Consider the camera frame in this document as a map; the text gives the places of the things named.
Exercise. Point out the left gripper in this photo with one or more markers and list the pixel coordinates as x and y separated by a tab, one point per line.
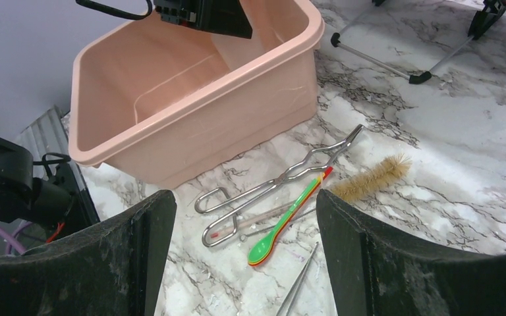
224	17

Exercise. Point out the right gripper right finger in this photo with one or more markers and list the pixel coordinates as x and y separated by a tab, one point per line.
377	269

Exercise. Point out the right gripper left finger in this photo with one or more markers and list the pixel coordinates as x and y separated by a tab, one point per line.
114	267

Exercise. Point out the metal tweezers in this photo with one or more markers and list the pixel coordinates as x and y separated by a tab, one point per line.
290	299

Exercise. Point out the bristle tube brush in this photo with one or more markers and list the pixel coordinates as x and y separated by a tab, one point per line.
389	171

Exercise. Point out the glass thermometer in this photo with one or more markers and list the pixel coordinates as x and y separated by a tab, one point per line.
252	220

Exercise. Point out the green plastic spoon stack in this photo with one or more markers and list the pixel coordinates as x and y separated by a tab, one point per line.
264	247

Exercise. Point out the metal crucible tongs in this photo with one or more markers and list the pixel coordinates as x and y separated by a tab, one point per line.
226	226

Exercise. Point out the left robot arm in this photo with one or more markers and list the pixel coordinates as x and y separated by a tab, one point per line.
47	193

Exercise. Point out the pink plastic bin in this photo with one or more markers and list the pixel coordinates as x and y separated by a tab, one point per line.
165	103

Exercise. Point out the black wire stand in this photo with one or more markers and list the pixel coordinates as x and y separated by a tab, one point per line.
415	39

